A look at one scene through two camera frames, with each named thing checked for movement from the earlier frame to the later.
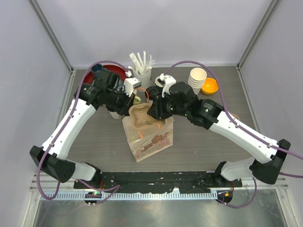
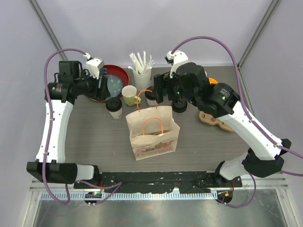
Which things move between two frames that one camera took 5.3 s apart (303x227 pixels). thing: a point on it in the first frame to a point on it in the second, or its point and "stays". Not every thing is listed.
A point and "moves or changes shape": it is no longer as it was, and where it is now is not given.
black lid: x=152 y=91 stays
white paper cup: x=115 y=115 stays
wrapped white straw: x=139 y=66 stays
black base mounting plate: x=147 y=182 stays
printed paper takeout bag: x=145 y=143 moves or changes shape
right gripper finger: x=155 y=110 to x=158 y=80
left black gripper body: x=120 y=101 to x=90 y=87
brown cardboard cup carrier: x=140 y=118 to x=158 y=133
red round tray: x=89 y=78 stays
